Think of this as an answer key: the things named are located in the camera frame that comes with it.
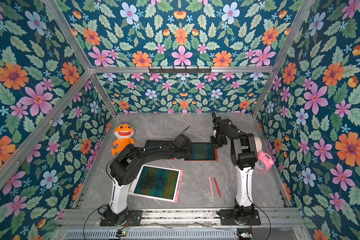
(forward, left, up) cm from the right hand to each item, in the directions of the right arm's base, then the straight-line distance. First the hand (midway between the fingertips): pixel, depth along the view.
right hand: (220, 146), depth 102 cm
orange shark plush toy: (+2, +66, +10) cm, 66 cm away
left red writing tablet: (+1, +48, +1) cm, 48 cm away
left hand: (-7, +18, +3) cm, 20 cm away
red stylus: (-28, +4, 0) cm, 28 cm away
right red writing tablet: (-5, +13, +1) cm, 13 cm away
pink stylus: (-28, +8, 0) cm, 29 cm away
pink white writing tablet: (-27, +39, +1) cm, 47 cm away
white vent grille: (-50, +37, 0) cm, 63 cm away
